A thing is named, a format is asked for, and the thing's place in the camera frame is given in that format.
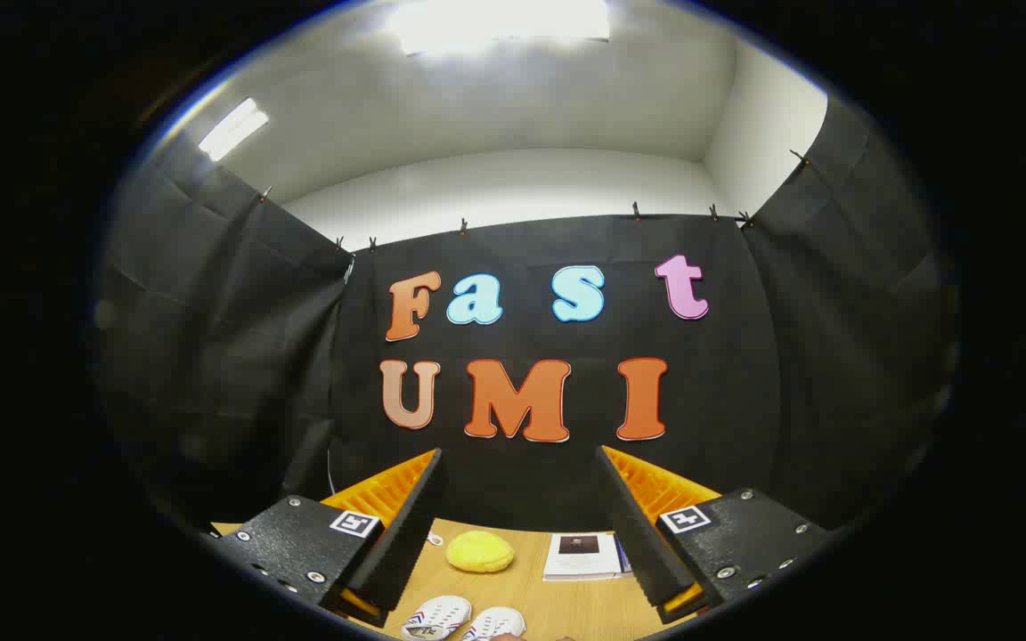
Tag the blue paperback book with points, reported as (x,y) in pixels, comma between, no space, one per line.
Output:
(622,556)

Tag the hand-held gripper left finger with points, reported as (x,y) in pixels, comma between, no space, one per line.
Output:
(406,534)

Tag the white canvas shoe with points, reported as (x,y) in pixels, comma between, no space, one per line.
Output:
(495,623)
(437,616)

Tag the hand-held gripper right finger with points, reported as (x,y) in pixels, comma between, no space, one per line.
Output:
(638,534)

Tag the yellow plush toy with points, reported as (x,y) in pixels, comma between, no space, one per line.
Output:
(480,551)

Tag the ceiling light panel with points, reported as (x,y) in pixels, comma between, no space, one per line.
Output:
(504,22)
(232,130)

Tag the white book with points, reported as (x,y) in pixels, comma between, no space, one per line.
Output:
(580,563)

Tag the black backdrop cloth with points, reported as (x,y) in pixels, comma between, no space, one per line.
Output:
(522,481)

